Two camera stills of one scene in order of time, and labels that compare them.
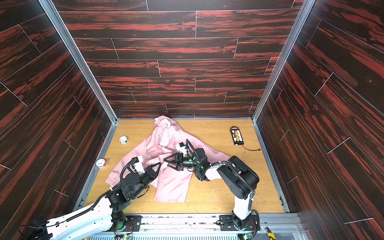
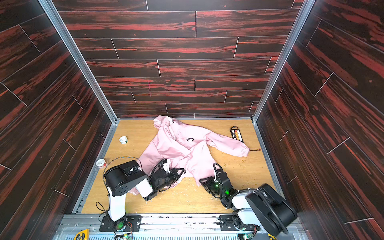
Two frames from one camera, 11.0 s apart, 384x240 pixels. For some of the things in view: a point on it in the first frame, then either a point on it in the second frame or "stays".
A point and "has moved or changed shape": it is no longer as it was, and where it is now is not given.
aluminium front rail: (272, 226) stays
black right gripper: (177, 160) -> (208, 183)
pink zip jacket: (173, 185) has moved or changed shape
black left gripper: (148, 173) -> (173, 174)
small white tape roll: (123, 139) stays
